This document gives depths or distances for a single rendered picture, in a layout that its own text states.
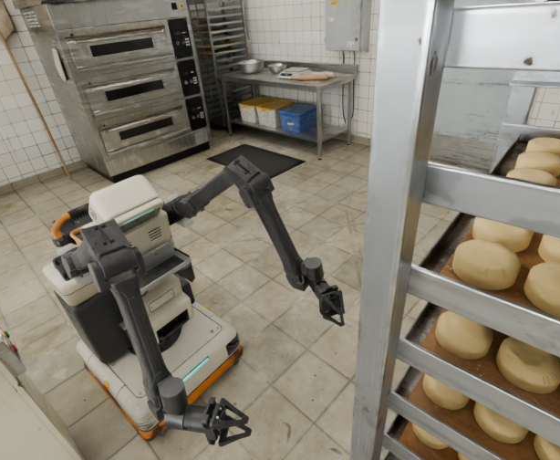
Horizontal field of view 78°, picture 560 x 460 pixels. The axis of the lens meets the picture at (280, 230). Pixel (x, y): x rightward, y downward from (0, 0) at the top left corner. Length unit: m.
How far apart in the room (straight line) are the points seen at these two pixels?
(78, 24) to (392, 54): 4.27
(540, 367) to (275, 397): 1.69
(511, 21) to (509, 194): 0.09
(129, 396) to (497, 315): 1.70
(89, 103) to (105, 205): 3.19
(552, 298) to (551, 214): 0.09
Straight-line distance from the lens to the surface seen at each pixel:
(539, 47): 0.23
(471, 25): 0.24
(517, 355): 0.40
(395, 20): 0.22
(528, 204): 0.26
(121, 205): 1.29
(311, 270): 1.15
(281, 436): 1.90
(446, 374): 0.38
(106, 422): 2.20
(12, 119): 5.33
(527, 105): 0.68
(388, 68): 0.22
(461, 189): 0.26
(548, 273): 0.35
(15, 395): 1.56
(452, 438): 0.45
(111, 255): 0.87
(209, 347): 1.89
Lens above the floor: 1.71
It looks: 33 degrees down
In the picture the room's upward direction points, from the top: 5 degrees counter-clockwise
